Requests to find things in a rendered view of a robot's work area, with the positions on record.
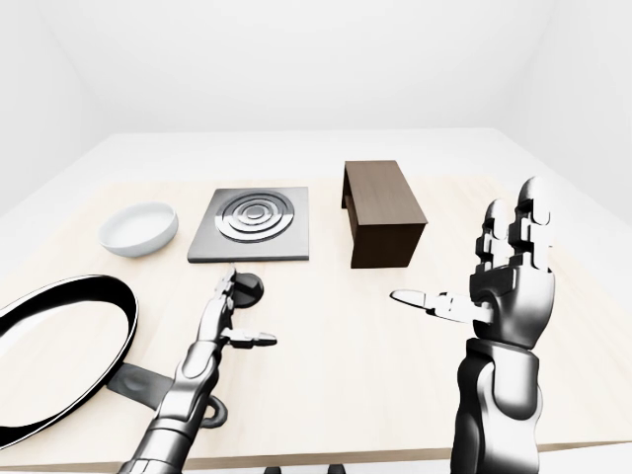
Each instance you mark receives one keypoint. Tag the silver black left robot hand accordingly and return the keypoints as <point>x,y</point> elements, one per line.
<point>213,316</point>

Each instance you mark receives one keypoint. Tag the flat dark stove plate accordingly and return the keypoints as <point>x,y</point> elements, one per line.
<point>252,227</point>

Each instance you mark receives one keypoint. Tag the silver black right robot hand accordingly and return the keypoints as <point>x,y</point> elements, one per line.
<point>513,306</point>

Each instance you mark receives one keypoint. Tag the white round bowl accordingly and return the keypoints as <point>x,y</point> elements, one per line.
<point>138,229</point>

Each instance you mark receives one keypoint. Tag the black frying pan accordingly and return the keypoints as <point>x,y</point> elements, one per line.
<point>118,296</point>

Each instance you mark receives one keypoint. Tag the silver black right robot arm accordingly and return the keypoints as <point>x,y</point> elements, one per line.
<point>494,410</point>

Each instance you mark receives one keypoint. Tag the round black stove knob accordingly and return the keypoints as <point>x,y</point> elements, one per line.
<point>249,289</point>

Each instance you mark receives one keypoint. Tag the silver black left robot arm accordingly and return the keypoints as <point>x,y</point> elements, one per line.
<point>178,395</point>

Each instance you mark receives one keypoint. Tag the small dark shape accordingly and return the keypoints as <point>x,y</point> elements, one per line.
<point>337,469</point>
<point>273,470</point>

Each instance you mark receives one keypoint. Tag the dark brown wooden box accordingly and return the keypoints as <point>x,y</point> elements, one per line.
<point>385,212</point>

